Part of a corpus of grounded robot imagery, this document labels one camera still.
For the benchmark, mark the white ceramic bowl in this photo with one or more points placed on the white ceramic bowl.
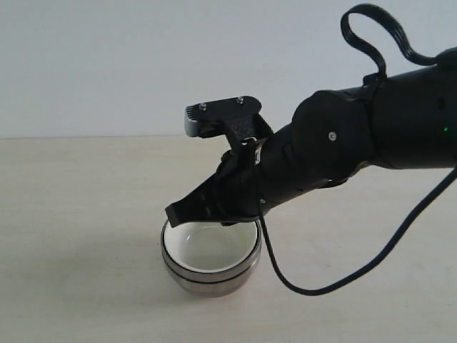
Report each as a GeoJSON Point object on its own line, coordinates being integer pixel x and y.
{"type": "Point", "coordinates": [209, 247]}

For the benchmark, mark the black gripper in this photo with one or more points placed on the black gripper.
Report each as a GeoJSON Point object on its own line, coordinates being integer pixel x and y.
{"type": "Point", "coordinates": [280, 176]}

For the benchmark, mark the small dimpled steel bowl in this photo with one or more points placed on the small dimpled steel bowl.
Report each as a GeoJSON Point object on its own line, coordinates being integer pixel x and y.
{"type": "Point", "coordinates": [210, 252]}

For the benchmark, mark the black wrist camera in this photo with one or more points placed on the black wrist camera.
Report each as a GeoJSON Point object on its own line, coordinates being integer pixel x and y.
{"type": "Point", "coordinates": [238, 119]}

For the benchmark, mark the large plain steel bowl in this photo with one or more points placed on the large plain steel bowl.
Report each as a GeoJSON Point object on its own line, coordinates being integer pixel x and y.
{"type": "Point", "coordinates": [217, 284]}

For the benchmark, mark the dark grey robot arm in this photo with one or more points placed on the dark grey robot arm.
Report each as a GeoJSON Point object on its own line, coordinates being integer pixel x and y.
{"type": "Point", "coordinates": [406, 121]}

